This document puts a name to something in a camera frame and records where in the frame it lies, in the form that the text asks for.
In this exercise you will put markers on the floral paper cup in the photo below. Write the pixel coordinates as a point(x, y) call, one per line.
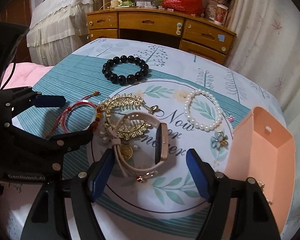
point(221, 13)

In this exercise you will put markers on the silver ring pink stone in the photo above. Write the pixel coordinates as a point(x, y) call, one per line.
point(229, 116)

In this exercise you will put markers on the wooden desk with drawers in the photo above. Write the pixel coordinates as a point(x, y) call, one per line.
point(192, 34)

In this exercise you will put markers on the printed teal white tablecloth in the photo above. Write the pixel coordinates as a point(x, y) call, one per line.
point(156, 103)

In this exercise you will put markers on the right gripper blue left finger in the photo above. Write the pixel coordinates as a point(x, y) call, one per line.
point(99, 173)

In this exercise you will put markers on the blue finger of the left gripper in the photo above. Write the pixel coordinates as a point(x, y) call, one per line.
point(43, 101)

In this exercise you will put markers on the gold round brooch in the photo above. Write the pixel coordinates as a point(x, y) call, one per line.
point(126, 152)

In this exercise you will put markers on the blue flower brooch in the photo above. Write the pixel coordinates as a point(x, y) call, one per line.
point(219, 140)

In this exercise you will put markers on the pink blanket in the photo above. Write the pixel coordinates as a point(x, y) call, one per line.
point(27, 74)

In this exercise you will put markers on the pink open box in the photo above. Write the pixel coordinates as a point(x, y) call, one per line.
point(264, 149)

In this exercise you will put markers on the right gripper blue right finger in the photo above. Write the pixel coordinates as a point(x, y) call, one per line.
point(200, 172)

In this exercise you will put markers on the white lace covered furniture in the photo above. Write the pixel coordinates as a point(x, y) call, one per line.
point(57, 29)

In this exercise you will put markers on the cream floral curtain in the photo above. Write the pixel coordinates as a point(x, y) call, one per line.
point(267, 52)

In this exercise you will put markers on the pink smart watch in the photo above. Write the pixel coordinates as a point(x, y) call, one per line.
point(150, 151)

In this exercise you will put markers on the cream mug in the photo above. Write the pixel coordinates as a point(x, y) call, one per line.
point(115, 3)

